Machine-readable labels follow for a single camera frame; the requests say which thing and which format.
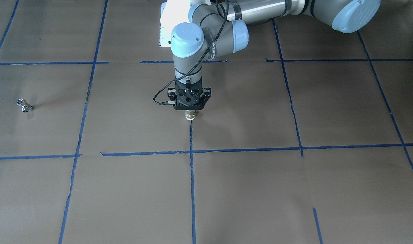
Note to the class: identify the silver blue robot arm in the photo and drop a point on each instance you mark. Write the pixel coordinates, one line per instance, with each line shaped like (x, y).
(215, 30)

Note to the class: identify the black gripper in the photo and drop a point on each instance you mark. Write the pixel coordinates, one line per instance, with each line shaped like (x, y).
(207, 94)

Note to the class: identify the small chrome angle valve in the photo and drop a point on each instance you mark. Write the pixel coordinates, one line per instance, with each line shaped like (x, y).
(25, 106)

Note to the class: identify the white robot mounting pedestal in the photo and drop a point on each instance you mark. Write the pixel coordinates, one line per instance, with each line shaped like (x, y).
(172, 13)

